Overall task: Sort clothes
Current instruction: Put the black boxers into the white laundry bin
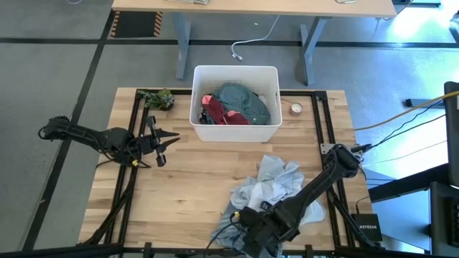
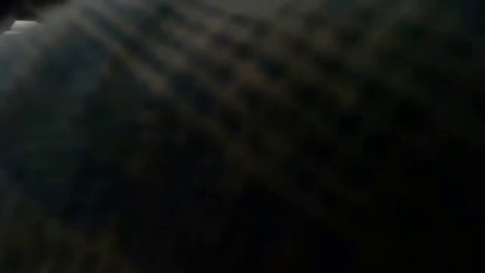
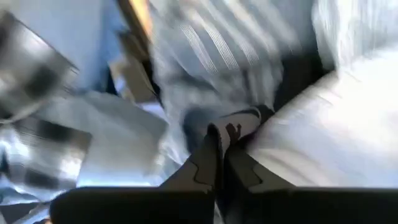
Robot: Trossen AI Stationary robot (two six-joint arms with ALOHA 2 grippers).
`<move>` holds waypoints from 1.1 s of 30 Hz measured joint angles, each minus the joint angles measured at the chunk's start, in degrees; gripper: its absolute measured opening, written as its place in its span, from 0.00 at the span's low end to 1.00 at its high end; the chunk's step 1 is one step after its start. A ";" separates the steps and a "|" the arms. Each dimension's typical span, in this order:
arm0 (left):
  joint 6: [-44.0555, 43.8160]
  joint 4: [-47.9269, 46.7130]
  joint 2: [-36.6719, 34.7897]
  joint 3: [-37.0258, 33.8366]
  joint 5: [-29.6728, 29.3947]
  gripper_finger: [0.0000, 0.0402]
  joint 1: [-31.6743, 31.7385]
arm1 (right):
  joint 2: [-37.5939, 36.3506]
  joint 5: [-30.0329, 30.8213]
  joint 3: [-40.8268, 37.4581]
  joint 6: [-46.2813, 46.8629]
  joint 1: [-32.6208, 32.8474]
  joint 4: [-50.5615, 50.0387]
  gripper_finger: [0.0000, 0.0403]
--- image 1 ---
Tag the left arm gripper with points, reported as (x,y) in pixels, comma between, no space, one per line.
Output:
(152,143)

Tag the black floor beam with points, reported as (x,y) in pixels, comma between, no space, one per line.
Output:
(409,184)

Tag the dark stand foot bar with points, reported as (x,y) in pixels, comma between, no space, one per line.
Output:
(423,103)

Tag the red garment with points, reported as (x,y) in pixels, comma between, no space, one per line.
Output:
(218,113)

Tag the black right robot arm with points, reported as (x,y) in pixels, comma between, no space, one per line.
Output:
(315,186)

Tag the black cart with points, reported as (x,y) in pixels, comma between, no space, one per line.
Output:
(452,143)

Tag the small candle in tin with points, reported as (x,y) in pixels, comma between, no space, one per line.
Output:
(296,109)

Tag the wooden desk with grey legs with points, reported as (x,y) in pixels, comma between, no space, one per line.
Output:
(251,8)

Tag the white woven plastic laundry basket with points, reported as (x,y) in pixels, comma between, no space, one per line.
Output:
(233,134)

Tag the teal green garment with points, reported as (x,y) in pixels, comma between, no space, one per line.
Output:
(244,102)

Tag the hazard striped black floor mat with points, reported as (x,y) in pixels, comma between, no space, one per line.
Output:
(136,24)

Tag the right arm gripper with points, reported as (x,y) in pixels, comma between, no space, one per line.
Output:
(269,225)

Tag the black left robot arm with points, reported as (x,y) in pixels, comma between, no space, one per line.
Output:
(89,136)

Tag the black Netgear network switch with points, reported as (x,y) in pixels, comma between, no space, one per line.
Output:
(367,227)

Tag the small potted green plant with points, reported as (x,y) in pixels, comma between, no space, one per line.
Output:
(159,99)

